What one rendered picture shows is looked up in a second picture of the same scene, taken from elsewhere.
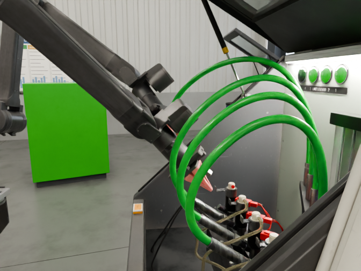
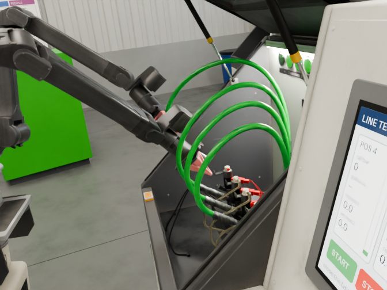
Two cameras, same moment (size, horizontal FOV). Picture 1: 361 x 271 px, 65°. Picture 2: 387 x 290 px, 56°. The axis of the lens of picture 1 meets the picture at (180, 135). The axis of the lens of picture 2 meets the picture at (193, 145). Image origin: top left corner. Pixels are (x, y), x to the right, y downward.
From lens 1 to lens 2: 0.38 m
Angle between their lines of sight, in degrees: 9
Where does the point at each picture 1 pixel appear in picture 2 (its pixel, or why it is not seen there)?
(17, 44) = not seen: hidden behind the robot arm
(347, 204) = (289, 180)
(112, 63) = (107, 71)
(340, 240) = (287, 201)
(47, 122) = not seen: hidden behind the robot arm
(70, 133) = (38, 117)
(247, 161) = (242, 140)
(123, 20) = not seen: outside the picture
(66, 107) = (28, 87)
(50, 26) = (77, 76)
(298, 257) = (266, 214)
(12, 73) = (11, 89)
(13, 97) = (16, 111)
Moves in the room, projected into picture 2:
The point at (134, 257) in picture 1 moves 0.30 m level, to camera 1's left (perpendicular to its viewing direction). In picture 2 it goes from (155, 235) to (53, 250)
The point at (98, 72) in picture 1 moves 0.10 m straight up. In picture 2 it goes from (113, 100) to (105, 58)
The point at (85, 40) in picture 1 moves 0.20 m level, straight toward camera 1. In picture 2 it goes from (78, 51) to (87, 55)
